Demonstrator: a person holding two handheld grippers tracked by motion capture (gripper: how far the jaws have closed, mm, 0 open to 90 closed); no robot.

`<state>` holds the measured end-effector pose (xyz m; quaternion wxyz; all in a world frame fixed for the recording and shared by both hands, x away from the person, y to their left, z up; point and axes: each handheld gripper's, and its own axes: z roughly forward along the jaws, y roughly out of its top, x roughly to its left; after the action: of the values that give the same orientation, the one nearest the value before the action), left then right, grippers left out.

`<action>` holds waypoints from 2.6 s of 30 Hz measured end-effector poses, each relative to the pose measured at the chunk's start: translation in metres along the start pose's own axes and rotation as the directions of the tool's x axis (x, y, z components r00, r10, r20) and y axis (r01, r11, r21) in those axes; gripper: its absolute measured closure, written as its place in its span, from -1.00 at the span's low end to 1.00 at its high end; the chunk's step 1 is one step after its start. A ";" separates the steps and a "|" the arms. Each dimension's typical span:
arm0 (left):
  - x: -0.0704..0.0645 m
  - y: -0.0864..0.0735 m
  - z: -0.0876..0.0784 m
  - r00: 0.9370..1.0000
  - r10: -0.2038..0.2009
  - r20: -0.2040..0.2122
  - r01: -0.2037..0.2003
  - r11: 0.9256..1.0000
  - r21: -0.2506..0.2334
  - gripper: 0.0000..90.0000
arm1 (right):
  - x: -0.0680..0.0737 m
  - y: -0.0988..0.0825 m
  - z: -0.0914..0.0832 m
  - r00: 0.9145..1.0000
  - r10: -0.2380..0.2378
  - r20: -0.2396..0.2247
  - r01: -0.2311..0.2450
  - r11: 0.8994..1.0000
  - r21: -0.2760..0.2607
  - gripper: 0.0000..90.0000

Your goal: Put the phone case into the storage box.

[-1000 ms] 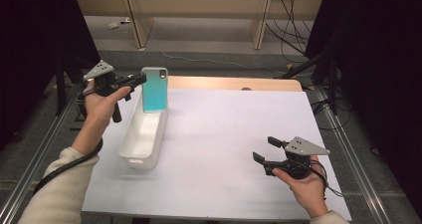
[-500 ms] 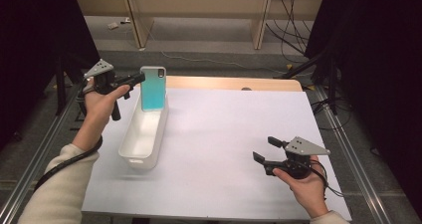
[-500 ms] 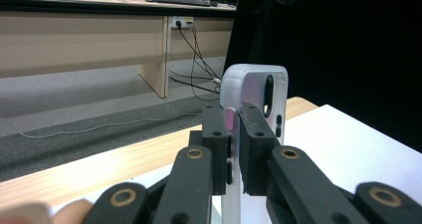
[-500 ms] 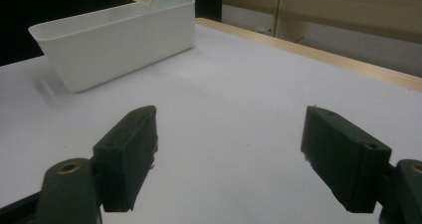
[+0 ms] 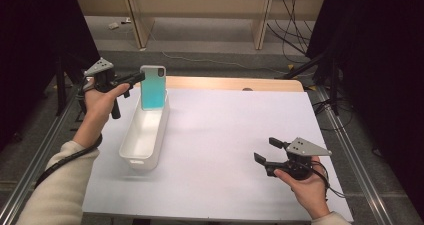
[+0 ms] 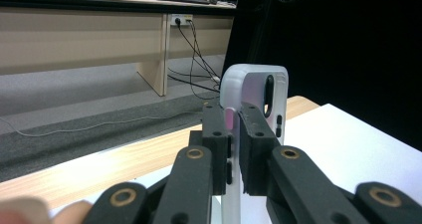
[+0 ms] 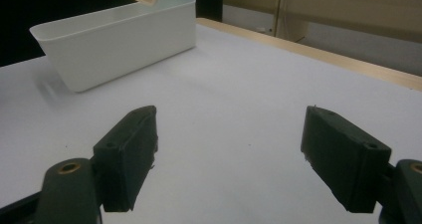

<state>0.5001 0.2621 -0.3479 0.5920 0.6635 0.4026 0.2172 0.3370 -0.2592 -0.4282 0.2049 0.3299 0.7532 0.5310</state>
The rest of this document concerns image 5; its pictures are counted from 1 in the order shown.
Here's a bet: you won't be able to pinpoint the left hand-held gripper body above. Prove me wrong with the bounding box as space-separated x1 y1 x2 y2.
83 57 122 120

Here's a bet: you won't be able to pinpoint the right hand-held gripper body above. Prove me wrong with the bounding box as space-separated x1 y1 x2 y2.
265 137 333 180

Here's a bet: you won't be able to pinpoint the blue phone case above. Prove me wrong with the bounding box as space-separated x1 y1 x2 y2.
139 64 168 112

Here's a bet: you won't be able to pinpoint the white plastic bin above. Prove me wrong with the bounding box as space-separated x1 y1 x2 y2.
118 88 171 172

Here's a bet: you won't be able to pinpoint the person's left hand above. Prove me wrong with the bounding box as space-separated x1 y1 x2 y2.
79 79 131 138

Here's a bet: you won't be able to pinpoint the person's right hand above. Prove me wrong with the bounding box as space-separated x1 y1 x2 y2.
273 155 331 220

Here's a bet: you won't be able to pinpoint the white table sheet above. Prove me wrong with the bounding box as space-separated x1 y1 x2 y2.
81 85 354 223

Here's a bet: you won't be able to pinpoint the black curtain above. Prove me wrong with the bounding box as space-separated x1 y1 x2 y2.
304 0 424 216
0 0 104 151

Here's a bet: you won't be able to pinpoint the black floor cables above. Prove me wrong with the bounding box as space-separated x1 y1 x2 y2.
313 96 354 133

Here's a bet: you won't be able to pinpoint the right hand-held gripper cable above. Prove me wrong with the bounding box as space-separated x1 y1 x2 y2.
301 159 348 199

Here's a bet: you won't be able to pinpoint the hand-held gripper cable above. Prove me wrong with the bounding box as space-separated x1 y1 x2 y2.
33 79 104 189
301 159 348 199

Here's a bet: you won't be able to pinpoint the left hand-held gripper cable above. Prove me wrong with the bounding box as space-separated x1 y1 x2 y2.
33 79 104 189

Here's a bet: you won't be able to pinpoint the wooden desk frame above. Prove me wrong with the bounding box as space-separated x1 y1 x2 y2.
73 0 327 51

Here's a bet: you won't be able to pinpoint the black hanging cables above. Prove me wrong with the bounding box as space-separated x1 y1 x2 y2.
266 0 316 64

